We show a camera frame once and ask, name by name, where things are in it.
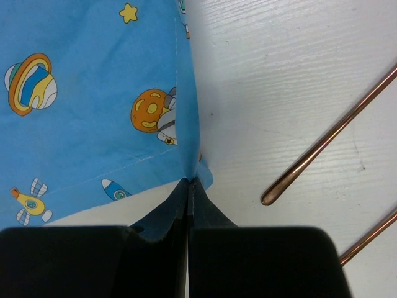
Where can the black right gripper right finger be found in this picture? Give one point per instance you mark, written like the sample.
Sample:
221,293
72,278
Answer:
226,260

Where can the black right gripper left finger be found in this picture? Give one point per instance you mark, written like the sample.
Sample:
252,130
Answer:
146,259

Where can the copper fork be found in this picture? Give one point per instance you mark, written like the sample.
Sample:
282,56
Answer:
368,237

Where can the copper spoon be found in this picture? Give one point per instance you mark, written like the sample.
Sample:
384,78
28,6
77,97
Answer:
279,186

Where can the blue space-print placemat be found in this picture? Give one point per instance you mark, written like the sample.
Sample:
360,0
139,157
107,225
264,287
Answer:
98,103

